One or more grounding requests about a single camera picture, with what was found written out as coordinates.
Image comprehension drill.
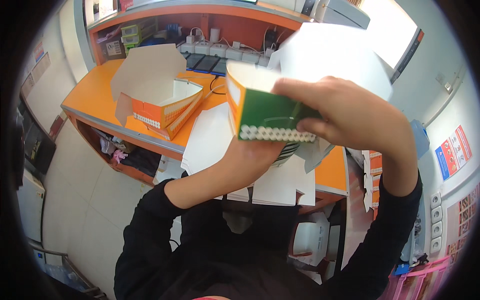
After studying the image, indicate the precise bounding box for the orange desk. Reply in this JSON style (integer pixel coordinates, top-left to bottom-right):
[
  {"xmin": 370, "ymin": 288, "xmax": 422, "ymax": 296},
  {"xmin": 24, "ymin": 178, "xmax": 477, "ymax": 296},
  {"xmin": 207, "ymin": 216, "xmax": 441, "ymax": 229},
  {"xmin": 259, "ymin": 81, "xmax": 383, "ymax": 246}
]
[{"xmin": 61, "ymin": 0, "xmax": 350, "ymax": 215}]

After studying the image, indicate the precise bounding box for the green and orange carton box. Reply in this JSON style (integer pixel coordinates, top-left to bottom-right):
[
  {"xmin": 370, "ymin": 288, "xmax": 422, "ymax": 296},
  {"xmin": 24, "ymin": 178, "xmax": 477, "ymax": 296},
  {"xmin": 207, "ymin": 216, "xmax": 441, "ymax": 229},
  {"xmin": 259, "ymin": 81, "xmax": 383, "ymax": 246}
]
[{"xmin": 225, "ymin": 22, "xmax": 393, "ymax": 143}]

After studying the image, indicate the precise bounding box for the row of white chargers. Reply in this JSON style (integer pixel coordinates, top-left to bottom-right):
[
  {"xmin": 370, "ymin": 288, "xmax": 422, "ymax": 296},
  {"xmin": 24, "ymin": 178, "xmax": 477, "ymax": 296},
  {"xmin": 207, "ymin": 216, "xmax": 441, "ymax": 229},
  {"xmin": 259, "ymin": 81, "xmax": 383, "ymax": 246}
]
[{"xmin": 180, "ymin": 40, "xmax": 271, "ymax": 67}]

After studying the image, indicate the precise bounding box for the red and blue poster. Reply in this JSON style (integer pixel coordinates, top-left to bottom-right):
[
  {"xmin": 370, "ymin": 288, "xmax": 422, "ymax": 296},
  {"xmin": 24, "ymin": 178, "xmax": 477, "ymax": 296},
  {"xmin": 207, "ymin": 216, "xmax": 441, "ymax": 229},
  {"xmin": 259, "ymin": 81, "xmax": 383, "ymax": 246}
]
[{"xmin": 434, "ymin": 125, "xmax": 473, "ymax": 182}]

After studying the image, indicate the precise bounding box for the heap of clutter under desk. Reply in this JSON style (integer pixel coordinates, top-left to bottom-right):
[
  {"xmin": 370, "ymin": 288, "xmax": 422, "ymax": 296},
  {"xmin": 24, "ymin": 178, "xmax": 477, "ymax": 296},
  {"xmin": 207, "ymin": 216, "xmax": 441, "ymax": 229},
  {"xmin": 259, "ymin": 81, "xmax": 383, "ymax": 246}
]
[{"xmin": 90, "ymin": 127, "xmax": 163, "ymax": 179}]

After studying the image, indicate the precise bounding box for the black monitor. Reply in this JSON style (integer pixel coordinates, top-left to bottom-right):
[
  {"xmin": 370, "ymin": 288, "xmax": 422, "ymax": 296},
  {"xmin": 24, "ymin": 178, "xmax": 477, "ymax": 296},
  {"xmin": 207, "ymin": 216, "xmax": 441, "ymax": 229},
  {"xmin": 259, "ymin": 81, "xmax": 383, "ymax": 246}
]
[{"xmin": 18, "ymin": 108, "xmax": 57, "ymax": 176}]

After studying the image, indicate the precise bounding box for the row of dark phones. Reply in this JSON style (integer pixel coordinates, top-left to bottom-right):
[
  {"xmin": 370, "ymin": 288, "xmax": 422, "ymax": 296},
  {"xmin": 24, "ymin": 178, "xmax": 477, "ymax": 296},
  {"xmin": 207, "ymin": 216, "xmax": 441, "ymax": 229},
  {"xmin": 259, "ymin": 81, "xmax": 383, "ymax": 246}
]
[{"xmin": 181, "ymin": 52, "xmax": 230, "ymax": 77}]

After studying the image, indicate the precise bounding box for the light blue container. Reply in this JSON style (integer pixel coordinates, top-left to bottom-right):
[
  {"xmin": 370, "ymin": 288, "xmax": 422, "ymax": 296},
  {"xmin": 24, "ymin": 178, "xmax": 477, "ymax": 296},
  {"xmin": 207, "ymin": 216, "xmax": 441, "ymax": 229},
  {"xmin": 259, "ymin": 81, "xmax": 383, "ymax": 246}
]
[{"xmin": 410, "ymin": 119, "xmax": 431, "ymax": 160}]

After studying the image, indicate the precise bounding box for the person's right hand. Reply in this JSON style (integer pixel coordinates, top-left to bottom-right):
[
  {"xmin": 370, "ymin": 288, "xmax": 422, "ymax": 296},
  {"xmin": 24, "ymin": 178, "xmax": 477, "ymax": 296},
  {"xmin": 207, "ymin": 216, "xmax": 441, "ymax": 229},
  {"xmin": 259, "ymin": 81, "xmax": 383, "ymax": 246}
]
[{"xmin": 272, "ymin": 76, "xmax": 410, "ymax": 157}]

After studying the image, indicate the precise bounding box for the open orange carton box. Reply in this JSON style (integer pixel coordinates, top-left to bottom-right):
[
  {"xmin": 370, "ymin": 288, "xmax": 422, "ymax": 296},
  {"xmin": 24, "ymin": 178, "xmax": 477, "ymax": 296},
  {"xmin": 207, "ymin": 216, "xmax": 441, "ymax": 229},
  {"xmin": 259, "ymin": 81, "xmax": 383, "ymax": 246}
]
[{"xmin": 110, "ymin": 43, "xmax": 205, "ymax": 141}]

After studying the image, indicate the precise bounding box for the black cable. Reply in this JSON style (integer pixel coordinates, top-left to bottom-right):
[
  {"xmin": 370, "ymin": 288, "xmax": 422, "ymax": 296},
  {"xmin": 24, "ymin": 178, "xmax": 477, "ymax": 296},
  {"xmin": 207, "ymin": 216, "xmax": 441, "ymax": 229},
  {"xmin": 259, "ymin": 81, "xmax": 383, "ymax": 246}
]
[{"xmin": 209, "ymin": 75, "xmax": 227, "ymax": 95}]

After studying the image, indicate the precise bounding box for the stack of folded orange boxes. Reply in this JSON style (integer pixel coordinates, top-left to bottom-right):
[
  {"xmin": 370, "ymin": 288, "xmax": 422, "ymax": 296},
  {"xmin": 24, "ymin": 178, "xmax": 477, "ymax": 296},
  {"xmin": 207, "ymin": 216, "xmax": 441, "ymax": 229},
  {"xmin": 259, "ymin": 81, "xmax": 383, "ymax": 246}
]
[{"xmin": 361, "ymin": 149, "xmax": 384, "ymax": 220}]

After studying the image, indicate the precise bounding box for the person's left hand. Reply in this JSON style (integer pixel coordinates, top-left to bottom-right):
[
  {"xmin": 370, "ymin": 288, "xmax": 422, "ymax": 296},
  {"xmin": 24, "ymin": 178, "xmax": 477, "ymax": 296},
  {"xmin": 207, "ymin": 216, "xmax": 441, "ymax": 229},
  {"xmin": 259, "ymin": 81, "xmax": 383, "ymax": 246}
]
[{"xmin": 223, "ymin": 137, "xmax": 286, "ymax": 178}]

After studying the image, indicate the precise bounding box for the white printer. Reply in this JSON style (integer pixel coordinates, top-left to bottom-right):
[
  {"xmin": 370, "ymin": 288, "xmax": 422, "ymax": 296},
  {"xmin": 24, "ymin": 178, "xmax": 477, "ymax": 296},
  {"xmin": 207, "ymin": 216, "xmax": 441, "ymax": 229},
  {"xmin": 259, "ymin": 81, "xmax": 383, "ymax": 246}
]
[{"xmin": 314, "ymin": 0, "xmax": 371, "ymax": 30}]

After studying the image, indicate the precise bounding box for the person's body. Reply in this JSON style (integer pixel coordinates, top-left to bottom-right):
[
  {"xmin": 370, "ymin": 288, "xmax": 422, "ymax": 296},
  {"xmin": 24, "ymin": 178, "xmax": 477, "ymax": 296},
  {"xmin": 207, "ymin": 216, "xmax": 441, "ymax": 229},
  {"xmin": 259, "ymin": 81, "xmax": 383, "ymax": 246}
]
[{"xmin": 113, "ymin": 172, "xmax": 424, "ymax": 300}]

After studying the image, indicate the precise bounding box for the green drawer organizer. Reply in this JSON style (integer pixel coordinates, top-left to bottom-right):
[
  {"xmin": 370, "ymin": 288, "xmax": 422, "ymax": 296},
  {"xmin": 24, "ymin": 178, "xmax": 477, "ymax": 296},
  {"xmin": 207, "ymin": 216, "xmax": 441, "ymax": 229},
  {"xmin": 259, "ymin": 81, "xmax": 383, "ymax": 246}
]
[{"xmin": 120, "ymin": 20, "xmax": 159, "ymax": 52}]

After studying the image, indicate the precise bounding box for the stack of flat white cartons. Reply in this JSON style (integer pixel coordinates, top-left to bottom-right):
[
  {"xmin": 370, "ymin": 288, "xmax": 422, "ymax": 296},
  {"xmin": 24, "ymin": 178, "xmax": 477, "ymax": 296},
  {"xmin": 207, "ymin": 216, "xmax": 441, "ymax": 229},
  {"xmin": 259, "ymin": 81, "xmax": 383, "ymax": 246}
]
[{"xmin": 181, "ymin": 102, "xmax": 316, "ymax": 207}]

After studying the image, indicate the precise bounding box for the row of white wall sockets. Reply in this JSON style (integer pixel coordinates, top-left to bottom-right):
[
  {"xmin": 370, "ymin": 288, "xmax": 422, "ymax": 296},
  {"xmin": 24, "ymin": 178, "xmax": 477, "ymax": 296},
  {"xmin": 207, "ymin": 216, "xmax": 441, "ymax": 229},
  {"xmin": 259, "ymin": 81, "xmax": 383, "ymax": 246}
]
[{"xmin": 429, "ymin": 191, "xmax": 444, "ymax": 254}]

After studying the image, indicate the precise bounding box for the white appliance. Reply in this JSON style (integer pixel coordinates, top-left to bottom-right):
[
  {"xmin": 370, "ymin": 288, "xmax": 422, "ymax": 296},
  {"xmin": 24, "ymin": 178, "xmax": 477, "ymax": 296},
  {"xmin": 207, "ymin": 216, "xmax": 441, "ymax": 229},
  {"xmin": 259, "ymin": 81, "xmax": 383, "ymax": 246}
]
[{"xmin": 16, "ymin": 169, "xmax": 46, "ymax": 243}]

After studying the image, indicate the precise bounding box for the white box with label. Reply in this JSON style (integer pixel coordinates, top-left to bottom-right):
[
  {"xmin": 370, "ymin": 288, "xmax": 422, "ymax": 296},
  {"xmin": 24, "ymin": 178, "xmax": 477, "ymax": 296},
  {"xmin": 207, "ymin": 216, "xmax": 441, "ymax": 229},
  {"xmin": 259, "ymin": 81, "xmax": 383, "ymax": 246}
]
[{"xmin": 292, "ymin": 221, "xmax": 331, "ymax": 258}]

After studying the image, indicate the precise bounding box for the pink plastic rack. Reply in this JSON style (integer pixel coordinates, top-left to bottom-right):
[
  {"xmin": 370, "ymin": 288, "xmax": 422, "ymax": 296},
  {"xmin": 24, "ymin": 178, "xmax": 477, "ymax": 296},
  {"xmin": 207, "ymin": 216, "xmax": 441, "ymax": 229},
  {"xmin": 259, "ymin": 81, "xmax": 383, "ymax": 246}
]
[{"xmin": 390, "ymin": 256, "xmax": 451, "ymax": 300}]

